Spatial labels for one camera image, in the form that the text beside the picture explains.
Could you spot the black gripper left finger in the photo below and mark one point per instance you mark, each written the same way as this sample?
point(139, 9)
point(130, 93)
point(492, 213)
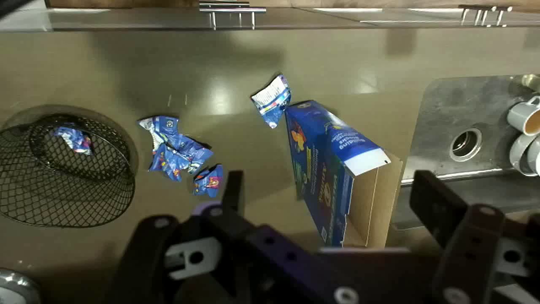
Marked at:
point(147, 254)

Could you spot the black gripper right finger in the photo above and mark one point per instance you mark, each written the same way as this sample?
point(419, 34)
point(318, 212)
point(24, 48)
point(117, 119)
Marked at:
point(478, 247)

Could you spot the blue Annie's cardboard box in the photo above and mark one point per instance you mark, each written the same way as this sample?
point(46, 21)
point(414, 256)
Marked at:
point(326, 169)

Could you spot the small blue snack packet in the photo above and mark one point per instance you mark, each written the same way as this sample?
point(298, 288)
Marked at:
point(210, 181)

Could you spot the white cup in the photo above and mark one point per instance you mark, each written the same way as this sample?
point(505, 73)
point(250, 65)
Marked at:
point(525, 115)
point(525, 154)

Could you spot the blue crumpled snack packet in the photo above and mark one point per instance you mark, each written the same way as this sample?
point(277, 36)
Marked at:
point(171, 147)
point(75, 139)
point(272, 100)

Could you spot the stainless steel sink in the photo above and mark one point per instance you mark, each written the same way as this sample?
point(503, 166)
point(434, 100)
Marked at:
point(449, 107)

